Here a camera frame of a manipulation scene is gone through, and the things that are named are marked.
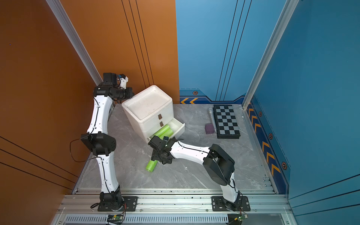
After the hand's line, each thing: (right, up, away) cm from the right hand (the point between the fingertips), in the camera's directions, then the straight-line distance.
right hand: (157, 159), depth 83 cm
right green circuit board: (+44, -26, -14) cm, 53 cm away
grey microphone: (+38, +30, +29) cm, 56 cm away
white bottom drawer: (+11, +17, +18) cm, 28 cm away
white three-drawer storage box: (-4, +28, +1) cm, 28 cm away
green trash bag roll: (+1, +16, +14) cm, 21 cm away
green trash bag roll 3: (-4, -4, 0) cm, 5 cm away
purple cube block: (+35, +17, +16) cm, 42 cm away
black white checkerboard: (+48, +21, +21) cm, 57 cm away
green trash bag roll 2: (+5, +14, +14) cm, 20 cm away
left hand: (-15, +42, +6) cm, 45 cm away
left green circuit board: (-19, -27, -12) cm, 35 cm away
